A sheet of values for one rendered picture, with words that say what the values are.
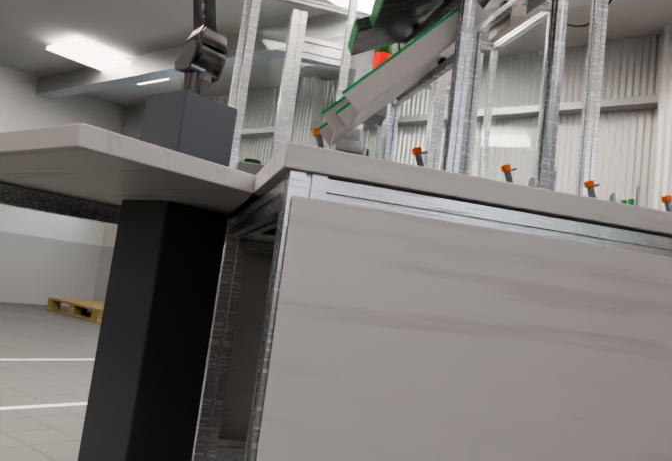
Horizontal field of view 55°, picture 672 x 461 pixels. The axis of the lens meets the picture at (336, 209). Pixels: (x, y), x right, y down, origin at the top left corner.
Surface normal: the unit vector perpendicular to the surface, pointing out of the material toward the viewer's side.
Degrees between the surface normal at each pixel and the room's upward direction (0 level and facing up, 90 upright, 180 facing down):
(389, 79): 90
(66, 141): 90
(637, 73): 90
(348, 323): 90
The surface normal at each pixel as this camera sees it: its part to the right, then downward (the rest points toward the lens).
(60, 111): 0.77, 0.02
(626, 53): -0.62, -0.18
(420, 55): 0.08, -0.11
